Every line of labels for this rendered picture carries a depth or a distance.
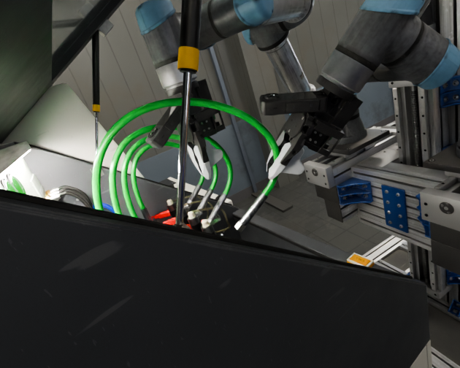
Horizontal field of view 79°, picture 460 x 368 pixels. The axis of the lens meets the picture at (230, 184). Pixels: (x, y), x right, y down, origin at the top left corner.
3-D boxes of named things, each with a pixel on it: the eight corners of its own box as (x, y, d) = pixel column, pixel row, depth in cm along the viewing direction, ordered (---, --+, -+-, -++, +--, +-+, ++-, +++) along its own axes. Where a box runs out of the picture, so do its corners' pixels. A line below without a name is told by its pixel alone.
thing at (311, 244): (411, 328, 64) (405, 274, 59) (401, 341, 63) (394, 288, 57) (251, 241, 116) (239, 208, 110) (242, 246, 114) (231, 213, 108)
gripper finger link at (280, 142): (286, 179, 61) (312, 147, 56) (263, 170, 59) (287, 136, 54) (284, 171, 64) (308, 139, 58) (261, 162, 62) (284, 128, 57)
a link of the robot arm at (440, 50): (418, 54, 55) (377, 26, 51) (478, 44, 44) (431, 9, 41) (398, 93, 56) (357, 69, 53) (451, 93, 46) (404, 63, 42)
